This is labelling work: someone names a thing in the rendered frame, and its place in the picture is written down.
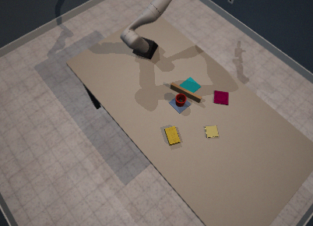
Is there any red cup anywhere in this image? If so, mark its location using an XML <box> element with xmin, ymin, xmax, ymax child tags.
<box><xmin>175</xmin><ymin>94</ymin><xmax>187</xmax><ymax>107</ymax></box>

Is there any yellow sponge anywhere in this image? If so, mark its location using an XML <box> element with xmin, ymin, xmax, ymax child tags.
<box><xmin>164</xmin><ymin>126</ymin><xmax>180</xmax><ymax>146</ymax></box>

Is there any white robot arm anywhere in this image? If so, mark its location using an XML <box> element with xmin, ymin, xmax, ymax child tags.
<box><xmin>121</xmin><ymin>0</ymin><xmax>172</xmax><ymax>53</ymax></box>

